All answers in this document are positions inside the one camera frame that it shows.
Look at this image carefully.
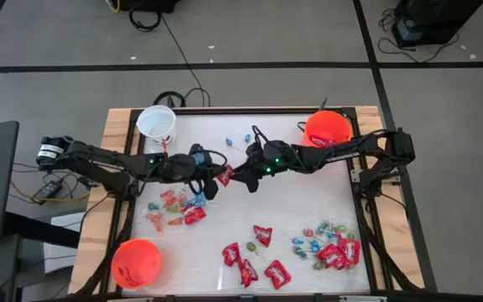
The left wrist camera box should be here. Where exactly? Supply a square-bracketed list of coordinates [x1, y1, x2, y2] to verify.
[189, 143, 212, 167]

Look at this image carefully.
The black floor beam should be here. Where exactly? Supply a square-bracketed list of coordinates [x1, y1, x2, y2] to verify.
[4, 211, 81, 249]

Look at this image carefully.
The black floor equipment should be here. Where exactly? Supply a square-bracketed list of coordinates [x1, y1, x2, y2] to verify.
[117, 0, 182, 13]

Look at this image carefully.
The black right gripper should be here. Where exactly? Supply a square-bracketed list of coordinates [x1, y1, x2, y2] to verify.
[231, 140, 299, 194]

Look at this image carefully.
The black arched cable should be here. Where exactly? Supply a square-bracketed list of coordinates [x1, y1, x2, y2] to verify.
[153, 90, 187, 108]

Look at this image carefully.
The yellow floor cable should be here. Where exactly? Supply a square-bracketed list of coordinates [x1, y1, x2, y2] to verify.
[9, 180, 91, 203]

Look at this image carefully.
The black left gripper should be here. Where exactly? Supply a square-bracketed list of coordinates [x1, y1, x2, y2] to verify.
[159, 153, 227, 201]

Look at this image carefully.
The black power adapter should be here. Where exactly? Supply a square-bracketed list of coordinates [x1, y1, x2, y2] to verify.
[34, 180, 63, 200]

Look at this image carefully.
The orange pumpkin face bucket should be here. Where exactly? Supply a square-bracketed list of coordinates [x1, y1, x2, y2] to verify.
[298, 109, 354, 148]
[110, 237, 164, 290]

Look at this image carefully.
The black floor cable with coil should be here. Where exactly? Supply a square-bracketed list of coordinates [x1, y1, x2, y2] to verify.
[127, 6, 212, 108]

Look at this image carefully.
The black equipment case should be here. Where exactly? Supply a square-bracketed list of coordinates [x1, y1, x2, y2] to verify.
[391, 0, 483, 48]

